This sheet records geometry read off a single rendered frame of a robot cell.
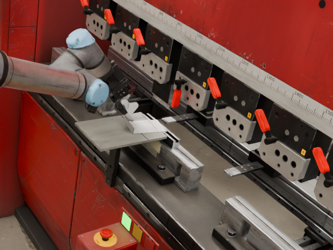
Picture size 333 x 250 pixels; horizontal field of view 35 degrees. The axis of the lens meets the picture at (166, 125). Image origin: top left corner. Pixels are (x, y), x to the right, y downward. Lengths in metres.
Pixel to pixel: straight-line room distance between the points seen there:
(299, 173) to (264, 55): 0.32
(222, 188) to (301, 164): 2.13
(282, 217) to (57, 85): 2.25
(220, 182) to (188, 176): 1.79
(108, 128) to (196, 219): 0.43
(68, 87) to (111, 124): 0.44
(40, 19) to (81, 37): 0.91
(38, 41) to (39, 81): 1.17
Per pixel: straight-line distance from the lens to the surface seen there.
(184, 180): 1.79
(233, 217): 1.64
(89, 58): 1.64
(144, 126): 1.87
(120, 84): 1.72
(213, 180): 3.56
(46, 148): 2.42
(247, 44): 1.48
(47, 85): 1.40
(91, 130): 1.80
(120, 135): 1.80
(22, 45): 2.52
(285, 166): 1.43
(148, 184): 1.80
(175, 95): 1.67
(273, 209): 3.46
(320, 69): 1.32
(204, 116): 1.99
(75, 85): 1.46
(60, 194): 2.38
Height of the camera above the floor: 1.88
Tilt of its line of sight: 27 degrees down
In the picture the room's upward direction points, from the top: 12 degrees clockwise
